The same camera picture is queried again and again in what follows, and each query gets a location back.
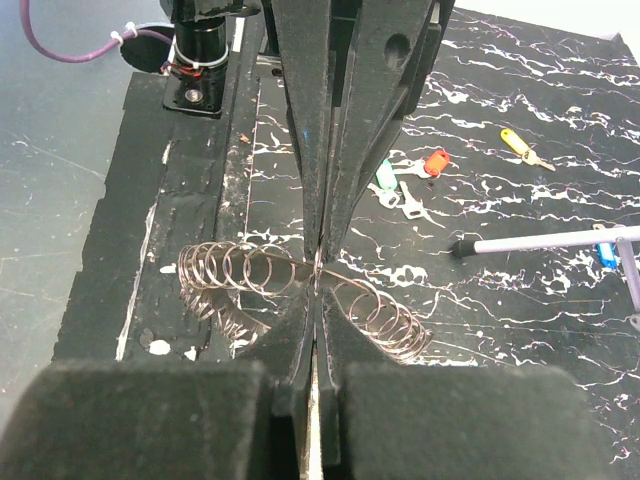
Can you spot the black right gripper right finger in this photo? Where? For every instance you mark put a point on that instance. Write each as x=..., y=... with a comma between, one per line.
x=455, y=422

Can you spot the key with red tag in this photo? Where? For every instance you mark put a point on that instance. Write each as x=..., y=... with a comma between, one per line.
x=425, y=168

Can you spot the plain silver key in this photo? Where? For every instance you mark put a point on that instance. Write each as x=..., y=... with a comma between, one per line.
x=412, y=208

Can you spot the key with yellow tag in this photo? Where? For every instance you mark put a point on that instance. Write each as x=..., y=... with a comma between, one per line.
x=520, y=147

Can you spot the key with blue tag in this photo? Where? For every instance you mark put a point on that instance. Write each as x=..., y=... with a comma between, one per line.
x=607, y=255

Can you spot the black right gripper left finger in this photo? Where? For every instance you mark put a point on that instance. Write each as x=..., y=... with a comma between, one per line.
x=241, y=419

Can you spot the key with green tag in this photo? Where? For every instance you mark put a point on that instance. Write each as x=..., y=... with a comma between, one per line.
x=384, y=186

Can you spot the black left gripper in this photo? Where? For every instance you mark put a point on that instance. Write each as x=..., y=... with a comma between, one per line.
x=371, y=57

